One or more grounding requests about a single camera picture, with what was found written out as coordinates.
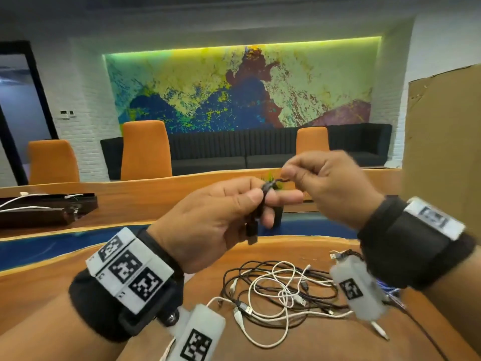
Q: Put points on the person's right hand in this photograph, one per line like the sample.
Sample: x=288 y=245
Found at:
x=338 y=187

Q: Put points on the person's left hand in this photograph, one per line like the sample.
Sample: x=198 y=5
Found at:
x=203 y=225

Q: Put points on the person's left forearm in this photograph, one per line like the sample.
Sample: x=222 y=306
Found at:
x=49 y=334

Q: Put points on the person's right forearm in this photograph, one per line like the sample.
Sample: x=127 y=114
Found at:
x=458 y=304

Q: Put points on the green potted plant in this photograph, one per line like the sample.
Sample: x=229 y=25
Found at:
x=278 y=218

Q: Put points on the black sofa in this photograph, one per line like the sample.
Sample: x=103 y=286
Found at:
x=225 y=150

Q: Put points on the black right wristband with marker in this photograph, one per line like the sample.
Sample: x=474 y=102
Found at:
x=406 y=251

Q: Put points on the tall orange chair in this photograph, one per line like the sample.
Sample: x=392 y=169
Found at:
x=146 y=150

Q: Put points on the brown cardboard sheet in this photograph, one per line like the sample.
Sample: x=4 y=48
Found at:
x=443 y=146

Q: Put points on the black left wristband with markers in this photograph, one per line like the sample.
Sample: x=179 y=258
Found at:
x=94 y=308

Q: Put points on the dark brown leather case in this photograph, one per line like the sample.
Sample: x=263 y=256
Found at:
x=37 y=218

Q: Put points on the colourful abstract wall painting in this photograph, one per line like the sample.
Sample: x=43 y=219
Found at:
x=188 y=82

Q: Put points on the white wall switch panel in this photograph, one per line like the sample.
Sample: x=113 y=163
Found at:
x=67 y=114

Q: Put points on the black door frame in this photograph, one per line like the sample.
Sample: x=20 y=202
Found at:
x=41 y=97

